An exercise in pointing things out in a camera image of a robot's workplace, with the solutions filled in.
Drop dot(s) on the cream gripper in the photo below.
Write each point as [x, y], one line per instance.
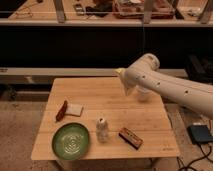
[120, 72]

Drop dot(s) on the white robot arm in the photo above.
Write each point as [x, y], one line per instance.
[144, 73]

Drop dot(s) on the small clear plastic bottle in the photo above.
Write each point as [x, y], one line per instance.
[102, 130]

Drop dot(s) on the white plastic cup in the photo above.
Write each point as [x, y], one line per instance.
[143, 94]

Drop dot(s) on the wooden folding table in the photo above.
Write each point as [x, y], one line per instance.
[103, 97]

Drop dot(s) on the red tray on shelf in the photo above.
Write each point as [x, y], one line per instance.
[162, 9]

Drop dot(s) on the black device on shelf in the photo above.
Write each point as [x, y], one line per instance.
[79, 9]

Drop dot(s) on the green ceramic plate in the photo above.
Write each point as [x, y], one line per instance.
[71, 141]

